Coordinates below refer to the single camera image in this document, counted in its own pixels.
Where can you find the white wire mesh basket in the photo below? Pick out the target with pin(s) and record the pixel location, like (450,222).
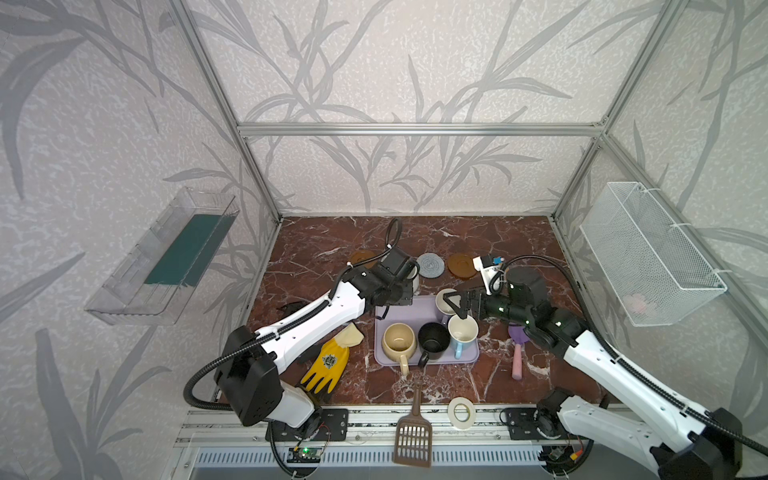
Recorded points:
(643,250)

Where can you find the yellow work glove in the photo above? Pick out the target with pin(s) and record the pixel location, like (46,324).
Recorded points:
(331,362)

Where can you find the lilac mug white inside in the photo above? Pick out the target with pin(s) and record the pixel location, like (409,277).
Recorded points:
(440,304)

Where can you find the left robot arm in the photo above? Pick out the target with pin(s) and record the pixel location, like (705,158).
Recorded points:
(245,378)

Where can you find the grey-blue woven coaster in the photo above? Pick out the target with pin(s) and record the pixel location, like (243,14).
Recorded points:
(431,265)

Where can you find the black mug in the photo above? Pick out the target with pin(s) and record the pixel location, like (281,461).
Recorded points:
(433,340)

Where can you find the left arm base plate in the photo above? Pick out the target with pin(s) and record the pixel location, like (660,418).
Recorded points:
(325,424)

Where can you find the beige ceramic mug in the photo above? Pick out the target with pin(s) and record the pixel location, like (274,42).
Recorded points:
(399,345)

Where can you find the brown wooden coaster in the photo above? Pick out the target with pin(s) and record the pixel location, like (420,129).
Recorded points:
(365,258)
(461,266)

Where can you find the white tape roll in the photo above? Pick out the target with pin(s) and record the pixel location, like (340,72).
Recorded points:
(461,413)

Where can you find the light blue mug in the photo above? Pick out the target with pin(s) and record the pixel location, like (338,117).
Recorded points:
(462,331)

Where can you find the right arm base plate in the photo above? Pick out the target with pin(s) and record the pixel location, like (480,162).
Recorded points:
(532,424)

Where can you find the green circuit board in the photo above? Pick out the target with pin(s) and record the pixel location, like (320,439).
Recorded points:
(305,455)

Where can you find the clear plastic wall bin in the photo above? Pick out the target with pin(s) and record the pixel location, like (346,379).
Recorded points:
(158,277)

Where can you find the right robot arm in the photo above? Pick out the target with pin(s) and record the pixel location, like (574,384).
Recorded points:
(674,437)

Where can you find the purple scoop pink handle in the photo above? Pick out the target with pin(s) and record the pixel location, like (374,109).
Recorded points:
(519,339)

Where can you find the pink object in basket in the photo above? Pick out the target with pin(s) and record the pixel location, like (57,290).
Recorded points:
(638,305)

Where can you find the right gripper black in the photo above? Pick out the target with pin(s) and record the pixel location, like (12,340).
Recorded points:
(477,303)

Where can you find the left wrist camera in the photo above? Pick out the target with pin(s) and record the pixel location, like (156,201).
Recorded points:
(398,263)

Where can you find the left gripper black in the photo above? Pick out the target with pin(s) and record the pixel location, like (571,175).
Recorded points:
(398,291)

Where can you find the brown slotted spatula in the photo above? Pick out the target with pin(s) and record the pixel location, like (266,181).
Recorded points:
(413,437)

